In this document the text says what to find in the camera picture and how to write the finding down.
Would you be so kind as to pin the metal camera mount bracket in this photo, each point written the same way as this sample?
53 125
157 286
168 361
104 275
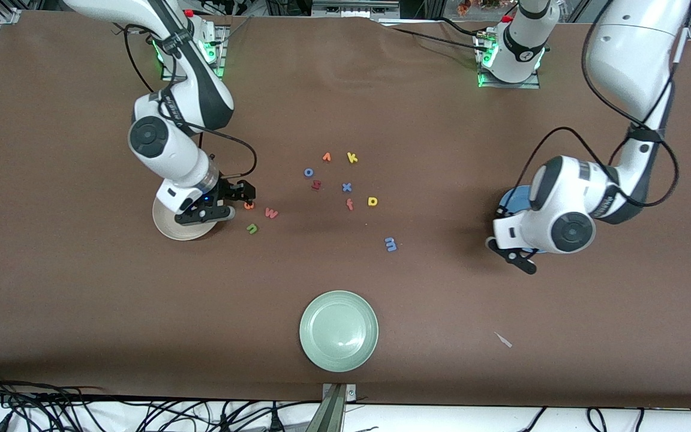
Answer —
333 414

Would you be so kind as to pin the beige round plate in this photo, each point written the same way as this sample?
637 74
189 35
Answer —
183 231

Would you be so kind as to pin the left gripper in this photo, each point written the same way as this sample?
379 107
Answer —
501 212

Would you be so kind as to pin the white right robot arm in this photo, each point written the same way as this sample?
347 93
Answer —
168 150

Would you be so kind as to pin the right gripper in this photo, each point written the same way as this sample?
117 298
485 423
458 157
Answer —
227 190

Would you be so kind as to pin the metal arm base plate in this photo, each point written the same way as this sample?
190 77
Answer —
221 66
534 84

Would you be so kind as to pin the brown table cover sheet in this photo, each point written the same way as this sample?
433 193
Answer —
81 300

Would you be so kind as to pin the blue round plate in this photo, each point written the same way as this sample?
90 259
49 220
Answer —
516 201

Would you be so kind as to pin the grey equipment box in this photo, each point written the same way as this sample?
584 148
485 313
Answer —
351 7

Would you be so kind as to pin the small white paper scrap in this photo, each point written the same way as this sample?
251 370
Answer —
504 341

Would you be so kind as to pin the blue foam letter m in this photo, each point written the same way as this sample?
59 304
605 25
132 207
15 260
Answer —
390 244

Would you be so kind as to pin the pink foam letter w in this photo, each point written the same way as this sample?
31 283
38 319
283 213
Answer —
271 213

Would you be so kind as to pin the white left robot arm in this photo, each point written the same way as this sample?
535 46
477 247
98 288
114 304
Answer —
627 54

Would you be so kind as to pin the pale green round plate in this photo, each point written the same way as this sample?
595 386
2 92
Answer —
339 331

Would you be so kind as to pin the green foam letter u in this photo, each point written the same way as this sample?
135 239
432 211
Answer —
252 228

